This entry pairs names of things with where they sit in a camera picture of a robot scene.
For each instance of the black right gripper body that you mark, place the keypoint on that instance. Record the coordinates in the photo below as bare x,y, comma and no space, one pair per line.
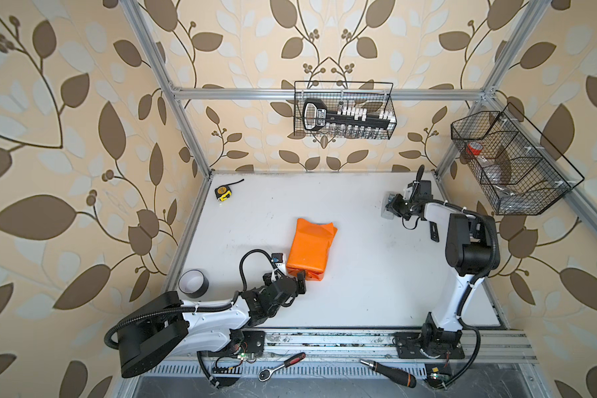
400,207

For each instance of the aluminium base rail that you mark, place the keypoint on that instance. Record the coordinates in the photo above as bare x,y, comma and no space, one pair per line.
388,345

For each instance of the socket set rail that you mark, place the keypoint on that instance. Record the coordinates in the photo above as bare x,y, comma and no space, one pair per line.
316,116

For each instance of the side wire basket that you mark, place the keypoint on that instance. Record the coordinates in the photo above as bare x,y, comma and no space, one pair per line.
530,172

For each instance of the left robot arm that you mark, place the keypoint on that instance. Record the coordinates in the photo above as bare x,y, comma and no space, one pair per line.
221,329

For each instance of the black adjustable wrench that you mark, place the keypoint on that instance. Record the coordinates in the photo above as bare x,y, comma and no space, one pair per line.
434,232

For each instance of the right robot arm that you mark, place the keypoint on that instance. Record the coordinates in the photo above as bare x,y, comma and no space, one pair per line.
471,251

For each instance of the black orange screwdriver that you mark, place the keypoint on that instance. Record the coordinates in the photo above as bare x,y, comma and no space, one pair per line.
396,375

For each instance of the red handled ratchet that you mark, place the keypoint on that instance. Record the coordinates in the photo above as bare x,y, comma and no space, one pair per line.
267,373

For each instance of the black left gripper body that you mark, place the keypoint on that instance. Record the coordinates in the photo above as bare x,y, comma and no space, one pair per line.
297,292

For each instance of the red capped plastic bottle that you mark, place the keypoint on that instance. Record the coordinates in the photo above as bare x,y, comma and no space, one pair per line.
475,151

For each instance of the yellow tape measure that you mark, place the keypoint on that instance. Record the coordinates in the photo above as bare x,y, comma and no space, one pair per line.
224,192

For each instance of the back wire basket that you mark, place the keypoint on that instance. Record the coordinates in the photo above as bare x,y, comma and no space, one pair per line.
371,95

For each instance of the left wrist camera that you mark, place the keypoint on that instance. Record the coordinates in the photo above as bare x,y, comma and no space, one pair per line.
277,258

